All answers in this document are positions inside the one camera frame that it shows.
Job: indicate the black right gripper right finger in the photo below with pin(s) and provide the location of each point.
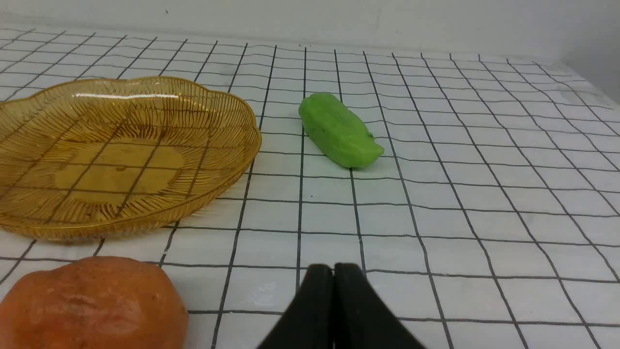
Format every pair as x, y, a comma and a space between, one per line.
361, 319

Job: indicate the orange potato front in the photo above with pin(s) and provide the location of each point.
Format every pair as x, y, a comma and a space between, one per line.
99, 302

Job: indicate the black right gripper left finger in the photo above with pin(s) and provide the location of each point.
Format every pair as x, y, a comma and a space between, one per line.
306, 322

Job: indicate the green cucumber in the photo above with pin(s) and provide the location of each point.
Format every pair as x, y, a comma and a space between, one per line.
338, 132

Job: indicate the white grid tablecloth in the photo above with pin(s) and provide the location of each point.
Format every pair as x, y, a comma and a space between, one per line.
491, 221

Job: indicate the amber plastic plate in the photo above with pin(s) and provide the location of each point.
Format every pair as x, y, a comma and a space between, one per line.
100, 158

